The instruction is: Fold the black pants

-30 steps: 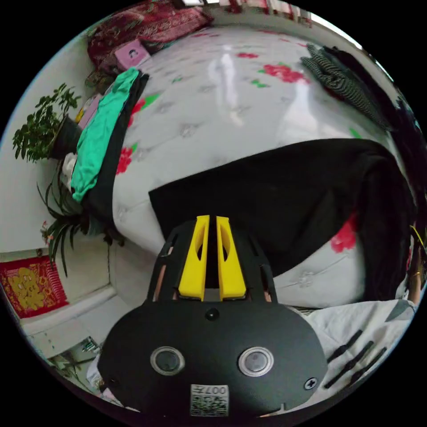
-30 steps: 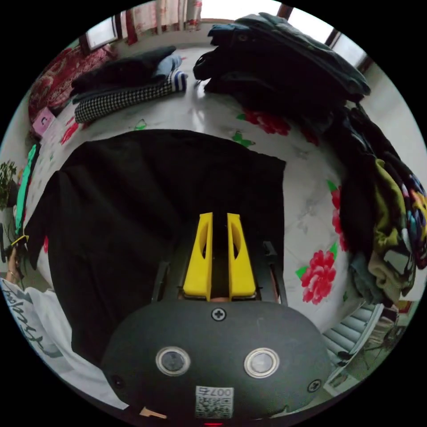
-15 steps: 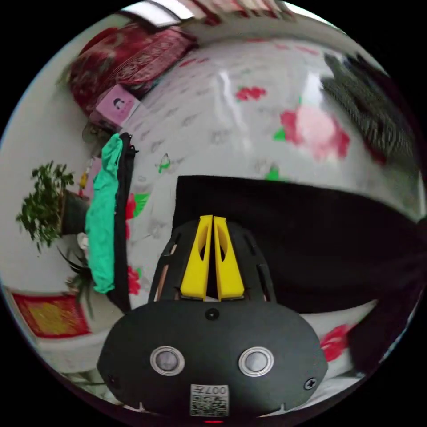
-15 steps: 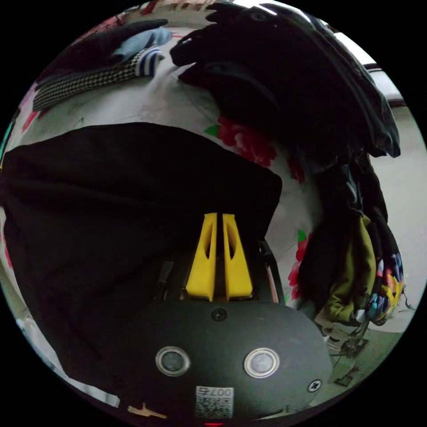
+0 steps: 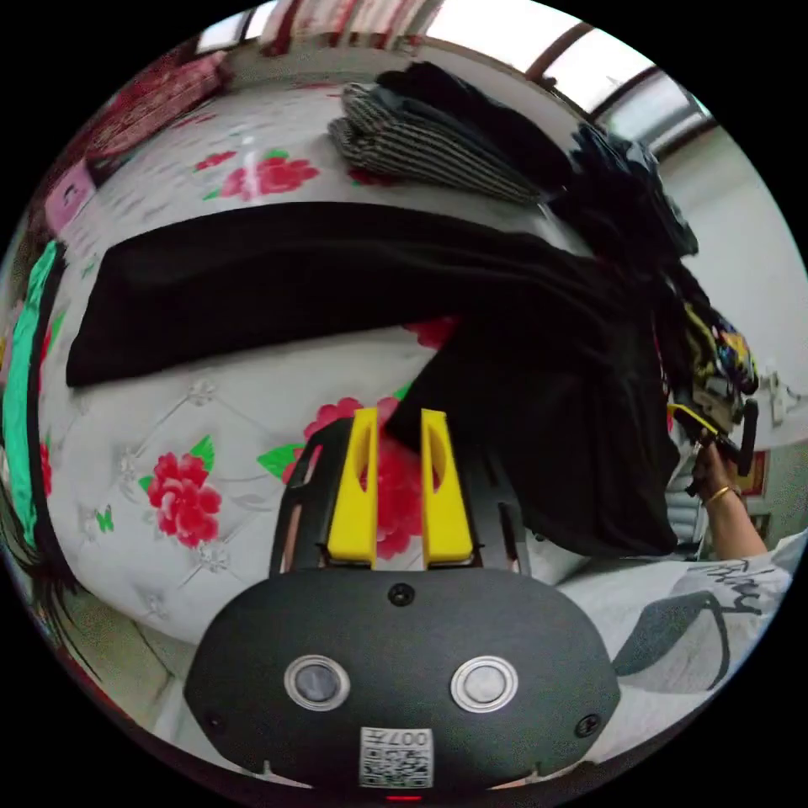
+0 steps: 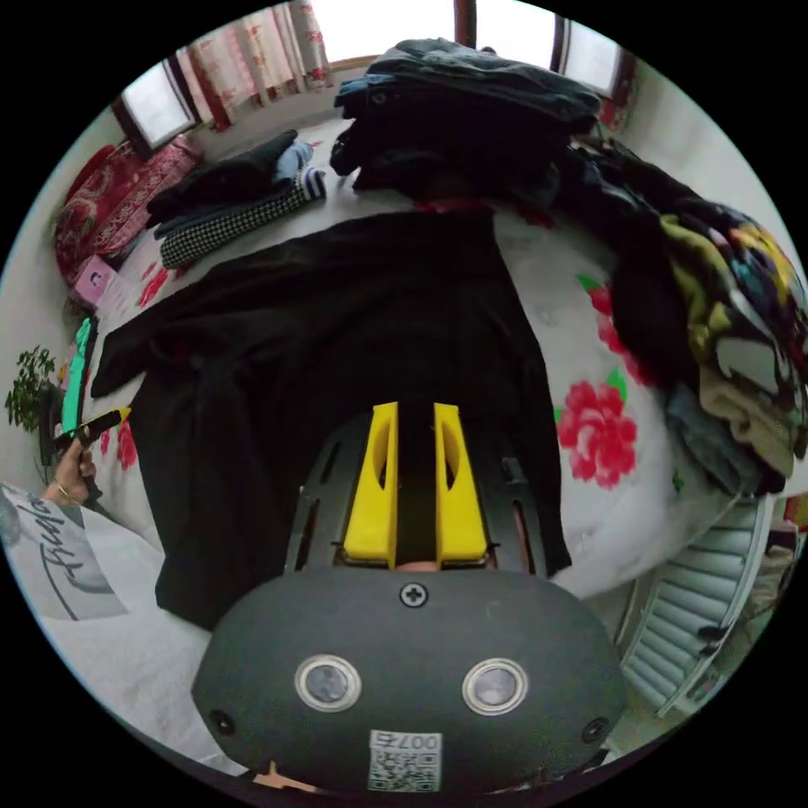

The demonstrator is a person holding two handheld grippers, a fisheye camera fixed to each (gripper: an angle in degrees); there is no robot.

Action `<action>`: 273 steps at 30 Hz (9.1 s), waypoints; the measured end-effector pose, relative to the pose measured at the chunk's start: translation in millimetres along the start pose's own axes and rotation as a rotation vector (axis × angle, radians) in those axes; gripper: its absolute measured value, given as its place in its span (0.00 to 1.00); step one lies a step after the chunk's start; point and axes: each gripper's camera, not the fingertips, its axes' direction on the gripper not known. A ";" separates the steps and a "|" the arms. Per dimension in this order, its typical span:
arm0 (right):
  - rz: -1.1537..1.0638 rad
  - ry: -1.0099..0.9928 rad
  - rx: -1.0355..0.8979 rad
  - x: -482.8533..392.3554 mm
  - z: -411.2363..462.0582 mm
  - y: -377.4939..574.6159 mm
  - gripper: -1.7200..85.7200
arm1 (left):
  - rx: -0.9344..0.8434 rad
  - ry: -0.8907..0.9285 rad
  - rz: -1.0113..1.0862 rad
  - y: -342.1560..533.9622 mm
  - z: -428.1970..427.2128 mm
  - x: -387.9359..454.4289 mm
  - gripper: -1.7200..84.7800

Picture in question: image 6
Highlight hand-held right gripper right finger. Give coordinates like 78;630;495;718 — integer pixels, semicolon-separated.
433;401;489;571

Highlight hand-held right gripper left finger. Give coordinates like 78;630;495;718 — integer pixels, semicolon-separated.
343;401;400;567

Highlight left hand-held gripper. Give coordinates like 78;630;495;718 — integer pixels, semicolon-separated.
52;407;132;506

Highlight black pants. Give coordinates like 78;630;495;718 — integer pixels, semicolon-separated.
91;210;573;632

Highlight person's left hand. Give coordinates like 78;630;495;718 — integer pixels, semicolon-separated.
42;438;99;506

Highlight green potted plant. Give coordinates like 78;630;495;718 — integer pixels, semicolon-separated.
4;345;59;435

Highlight pink carton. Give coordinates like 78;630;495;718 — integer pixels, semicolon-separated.
73;254;119;311

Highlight person's body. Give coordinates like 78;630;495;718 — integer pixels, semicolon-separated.
0;481;251;779

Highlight red floral rolled quilt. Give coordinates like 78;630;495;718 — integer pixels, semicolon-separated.
52;135;207;298

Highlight pile of folded clothes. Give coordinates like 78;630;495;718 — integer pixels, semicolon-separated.
146;128;329;270

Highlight bed with floral sheet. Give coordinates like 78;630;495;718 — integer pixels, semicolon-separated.
62;104;781;632

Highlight white radiator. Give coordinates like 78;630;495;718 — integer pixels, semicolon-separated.
620;497;776;715

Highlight pile of colourful clothes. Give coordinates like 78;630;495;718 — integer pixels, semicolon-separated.
555;137;808;497

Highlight pile of dark clothes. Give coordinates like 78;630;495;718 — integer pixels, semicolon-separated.
330;37;604;213

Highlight pink floral curtain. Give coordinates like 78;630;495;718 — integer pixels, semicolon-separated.
176;0;336;132

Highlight window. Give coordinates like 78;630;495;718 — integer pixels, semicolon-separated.
118;0;634;154

